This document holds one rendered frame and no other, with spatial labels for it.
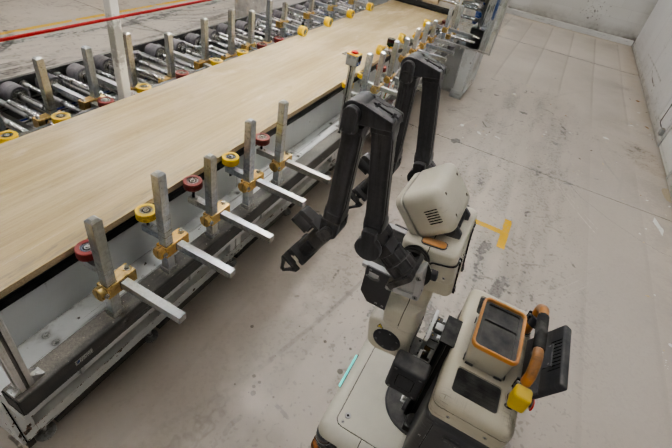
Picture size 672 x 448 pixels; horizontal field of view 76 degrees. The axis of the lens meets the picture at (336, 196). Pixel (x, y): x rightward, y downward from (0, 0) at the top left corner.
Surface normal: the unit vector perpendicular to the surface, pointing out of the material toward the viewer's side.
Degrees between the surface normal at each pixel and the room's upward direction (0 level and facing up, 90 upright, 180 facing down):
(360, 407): 0
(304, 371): 0
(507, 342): 0
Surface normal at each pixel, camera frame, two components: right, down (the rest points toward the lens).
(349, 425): 0.15, -0.79
